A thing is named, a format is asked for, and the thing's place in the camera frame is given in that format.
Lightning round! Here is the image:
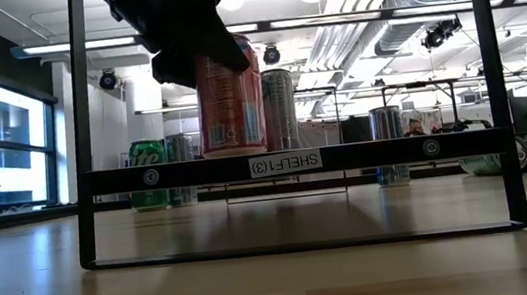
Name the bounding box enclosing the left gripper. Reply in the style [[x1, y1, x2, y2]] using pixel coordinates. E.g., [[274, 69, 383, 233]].
[[113, 0, 254, 98]]

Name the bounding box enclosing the red beverage can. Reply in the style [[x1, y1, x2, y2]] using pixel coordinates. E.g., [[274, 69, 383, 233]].
[[188, 30, 272, 162]]

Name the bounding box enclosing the silver blue beverage can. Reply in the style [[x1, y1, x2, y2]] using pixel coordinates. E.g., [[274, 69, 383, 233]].
[[368, 103, 413, 190], [161, 131, 201, 209]]

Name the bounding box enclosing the tall silver beverage can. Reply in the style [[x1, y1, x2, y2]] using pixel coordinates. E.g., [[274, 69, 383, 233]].
[[257, 67, 302, 153]]

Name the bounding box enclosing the white shelf label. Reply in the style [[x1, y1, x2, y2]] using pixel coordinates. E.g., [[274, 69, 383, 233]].
[[247, 147, 325, 180]]

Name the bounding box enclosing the long ceiling light bar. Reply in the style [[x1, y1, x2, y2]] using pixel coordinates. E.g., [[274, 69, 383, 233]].
[[8, 0, 527, 69]]

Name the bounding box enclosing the black hanging cable reel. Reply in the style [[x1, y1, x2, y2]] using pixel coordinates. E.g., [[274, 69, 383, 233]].
[[260, 43, 283, 67], [96, 68, 119, 92]]

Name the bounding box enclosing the black hanging camera cluster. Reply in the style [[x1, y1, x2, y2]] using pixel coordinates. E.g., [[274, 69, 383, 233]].
[[416, 15, 467, 52]]

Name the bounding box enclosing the window with black frame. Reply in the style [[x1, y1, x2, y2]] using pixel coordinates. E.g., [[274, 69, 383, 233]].
[[0, 67, 70, 214]]

